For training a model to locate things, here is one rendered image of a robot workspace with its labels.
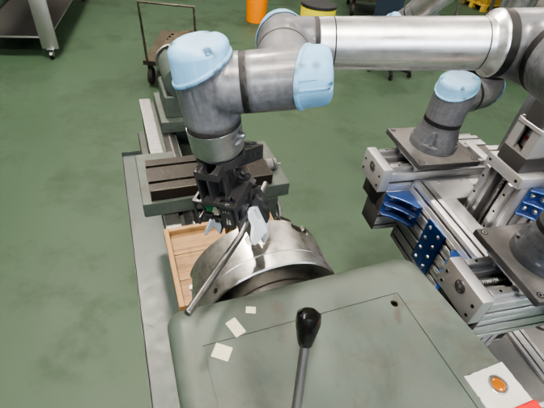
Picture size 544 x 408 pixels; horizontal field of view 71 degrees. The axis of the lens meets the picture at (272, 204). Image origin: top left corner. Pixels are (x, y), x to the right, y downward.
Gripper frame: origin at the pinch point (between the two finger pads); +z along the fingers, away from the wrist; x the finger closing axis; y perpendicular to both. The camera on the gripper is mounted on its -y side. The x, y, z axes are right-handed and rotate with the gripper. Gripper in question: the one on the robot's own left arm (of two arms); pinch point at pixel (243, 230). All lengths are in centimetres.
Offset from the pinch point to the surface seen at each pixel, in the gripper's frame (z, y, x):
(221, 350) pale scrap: 2.2, 21.1, 4.3
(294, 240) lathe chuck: 8.7, -6.8, 7.5
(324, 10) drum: 101, -412, -73
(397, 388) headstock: 6.4, 17.7, 29.7
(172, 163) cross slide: 31, -48, -51
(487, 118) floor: 190, -365, 118
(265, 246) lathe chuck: 6.6, -2.4, 2.8
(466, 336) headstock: 9.3, 5.2, 39.9
